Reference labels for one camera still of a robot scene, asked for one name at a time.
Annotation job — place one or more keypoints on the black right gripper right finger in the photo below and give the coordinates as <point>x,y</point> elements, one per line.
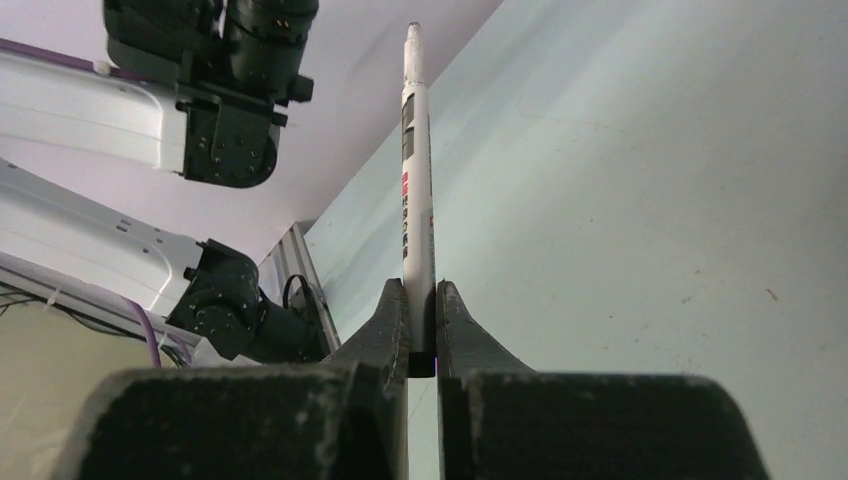
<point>500,419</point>

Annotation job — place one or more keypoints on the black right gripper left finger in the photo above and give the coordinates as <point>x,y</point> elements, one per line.
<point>341,418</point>

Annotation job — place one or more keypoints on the white whiteboard marker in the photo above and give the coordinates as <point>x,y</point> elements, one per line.
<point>417,208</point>

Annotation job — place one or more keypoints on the aluminium frame rail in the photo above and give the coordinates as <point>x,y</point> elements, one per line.
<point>288,276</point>

